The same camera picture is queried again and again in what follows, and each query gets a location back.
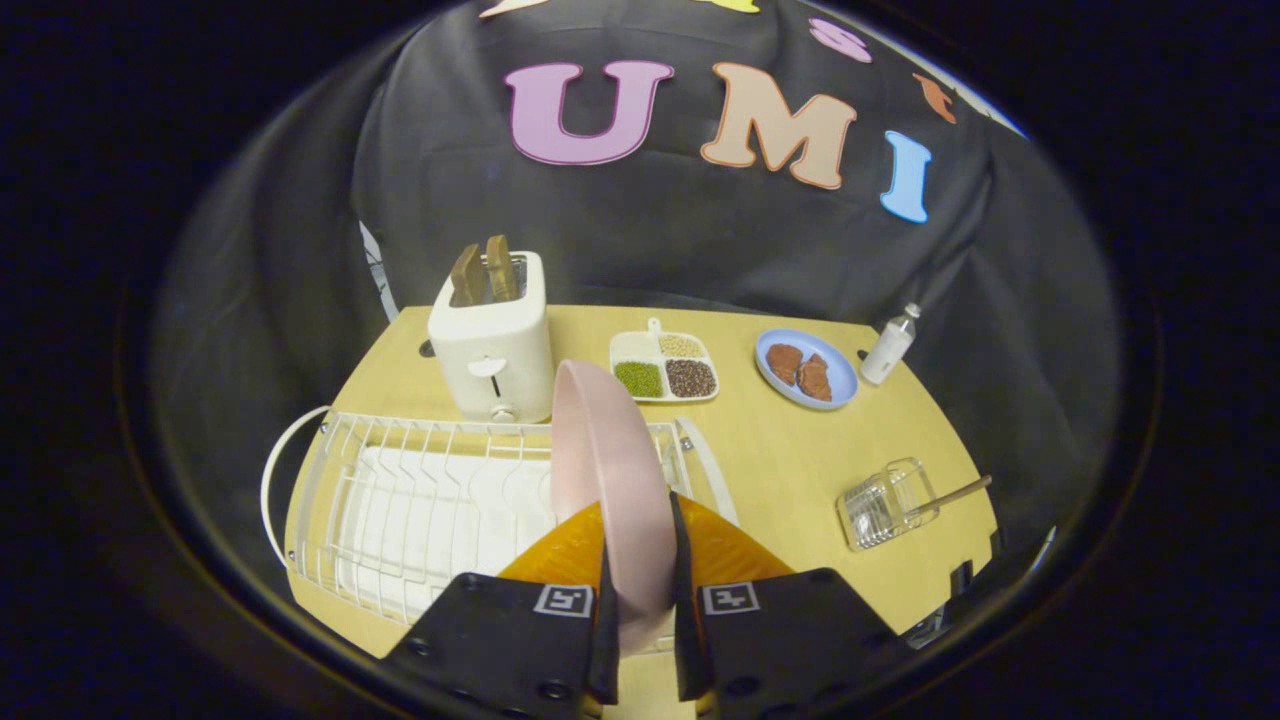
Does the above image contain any pink plate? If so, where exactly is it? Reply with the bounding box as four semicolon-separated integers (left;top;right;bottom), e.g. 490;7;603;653
550;360;679;656

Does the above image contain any clear plastic bottle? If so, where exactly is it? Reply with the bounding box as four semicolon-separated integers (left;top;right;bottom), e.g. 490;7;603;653
860;303;922;386

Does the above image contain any wooden handled spoon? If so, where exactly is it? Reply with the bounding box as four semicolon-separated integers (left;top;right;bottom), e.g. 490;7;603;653
905;474;994;519

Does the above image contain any white wire dish rack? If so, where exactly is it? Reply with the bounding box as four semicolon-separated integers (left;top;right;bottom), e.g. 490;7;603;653
260;405;741;641

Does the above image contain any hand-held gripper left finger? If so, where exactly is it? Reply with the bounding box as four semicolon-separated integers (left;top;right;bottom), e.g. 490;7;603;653
380;497;623;720

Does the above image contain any white divided grain tray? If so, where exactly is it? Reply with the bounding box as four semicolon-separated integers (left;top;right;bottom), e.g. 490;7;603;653
609;318;720;404

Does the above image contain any brown toast slice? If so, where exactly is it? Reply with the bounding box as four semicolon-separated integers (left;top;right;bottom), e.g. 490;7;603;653
485;234;519;303
450;243;488;306

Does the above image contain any white toaster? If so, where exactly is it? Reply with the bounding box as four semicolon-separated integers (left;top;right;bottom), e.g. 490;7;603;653
428;250;556;424

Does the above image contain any blue plate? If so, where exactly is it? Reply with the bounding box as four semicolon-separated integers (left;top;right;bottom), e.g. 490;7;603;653
754;328;860;411

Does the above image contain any black backdrop cloth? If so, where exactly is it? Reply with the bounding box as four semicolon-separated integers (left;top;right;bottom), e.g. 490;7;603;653
150;0;1121;521

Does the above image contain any white drip tray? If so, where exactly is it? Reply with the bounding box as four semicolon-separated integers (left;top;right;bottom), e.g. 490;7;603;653
335;445;561;626

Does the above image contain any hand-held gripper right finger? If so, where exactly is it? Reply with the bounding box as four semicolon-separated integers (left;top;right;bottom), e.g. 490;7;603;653
666;490;916;720

